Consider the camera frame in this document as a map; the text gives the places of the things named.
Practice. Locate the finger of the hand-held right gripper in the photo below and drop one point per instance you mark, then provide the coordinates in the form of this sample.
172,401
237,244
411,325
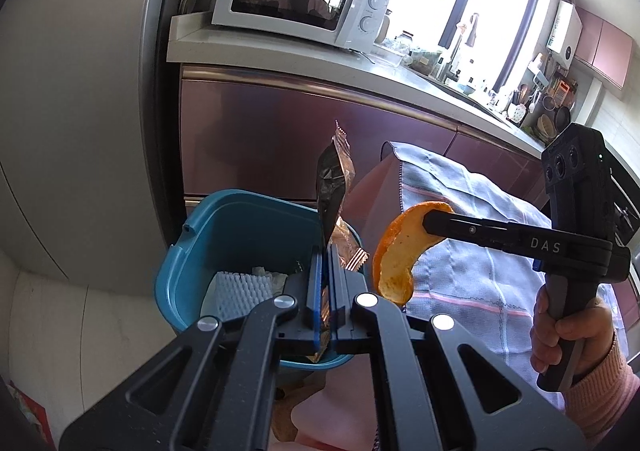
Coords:
470,231

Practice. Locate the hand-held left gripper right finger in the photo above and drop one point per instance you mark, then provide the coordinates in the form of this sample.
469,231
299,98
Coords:
334,291

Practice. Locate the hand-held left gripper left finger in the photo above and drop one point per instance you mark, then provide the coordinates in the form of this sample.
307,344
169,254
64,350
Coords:
314,311

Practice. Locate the orange peel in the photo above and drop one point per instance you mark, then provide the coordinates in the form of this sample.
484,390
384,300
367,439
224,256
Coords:
400,241

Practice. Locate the white foam fruit net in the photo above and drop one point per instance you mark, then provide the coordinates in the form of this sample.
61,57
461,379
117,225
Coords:
240,291

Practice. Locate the orange foil snack wrapper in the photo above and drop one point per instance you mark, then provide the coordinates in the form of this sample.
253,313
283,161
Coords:
332,181

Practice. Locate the teal plastic bin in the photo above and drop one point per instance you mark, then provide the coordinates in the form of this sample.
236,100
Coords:
225,231

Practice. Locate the person's right hand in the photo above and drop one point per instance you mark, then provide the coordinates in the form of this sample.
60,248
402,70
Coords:
590,336

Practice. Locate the black built-in oven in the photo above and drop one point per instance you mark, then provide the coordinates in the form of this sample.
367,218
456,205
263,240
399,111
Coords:
625,211

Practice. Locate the grey checked tablecloth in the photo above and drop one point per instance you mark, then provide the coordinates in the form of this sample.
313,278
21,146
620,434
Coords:
475,281

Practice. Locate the stack of bowls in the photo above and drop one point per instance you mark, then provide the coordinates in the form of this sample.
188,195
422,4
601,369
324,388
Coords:
546,127

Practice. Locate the hanging black pan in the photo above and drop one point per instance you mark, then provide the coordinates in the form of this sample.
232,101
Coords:
563,117

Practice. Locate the white dotted utensil holder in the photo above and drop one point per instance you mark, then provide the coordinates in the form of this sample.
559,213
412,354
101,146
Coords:
517,112

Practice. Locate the white water heater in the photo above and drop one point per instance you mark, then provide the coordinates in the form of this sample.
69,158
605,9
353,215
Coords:
565,33

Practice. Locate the bag of green vegetables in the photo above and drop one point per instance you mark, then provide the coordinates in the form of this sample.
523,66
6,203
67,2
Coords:
426,62

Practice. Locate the steel kitchen faucet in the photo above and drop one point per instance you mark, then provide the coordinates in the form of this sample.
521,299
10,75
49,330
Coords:
457,56

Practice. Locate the purple kitchen base cabinets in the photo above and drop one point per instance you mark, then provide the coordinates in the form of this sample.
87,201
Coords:
260,131

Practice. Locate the glass food container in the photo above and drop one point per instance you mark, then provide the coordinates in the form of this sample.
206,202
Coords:
389,56

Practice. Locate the glass jar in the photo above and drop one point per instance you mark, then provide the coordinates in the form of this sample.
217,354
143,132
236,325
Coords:
405,41

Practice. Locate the glass kettle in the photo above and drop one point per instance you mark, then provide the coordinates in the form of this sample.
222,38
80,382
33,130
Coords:
384,28

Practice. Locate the white kitchen countertop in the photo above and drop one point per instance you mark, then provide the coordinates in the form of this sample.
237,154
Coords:
280,51

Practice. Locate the red printed paper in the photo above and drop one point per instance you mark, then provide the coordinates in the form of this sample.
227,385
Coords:
32,416

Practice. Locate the grey refrigerator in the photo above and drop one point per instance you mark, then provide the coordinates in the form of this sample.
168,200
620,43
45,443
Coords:
75,81

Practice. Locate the blue wall shelf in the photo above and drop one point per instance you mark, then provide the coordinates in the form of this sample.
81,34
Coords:
539,82

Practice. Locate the pink wall cabinet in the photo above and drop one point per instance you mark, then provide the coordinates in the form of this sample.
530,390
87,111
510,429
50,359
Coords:
605,48

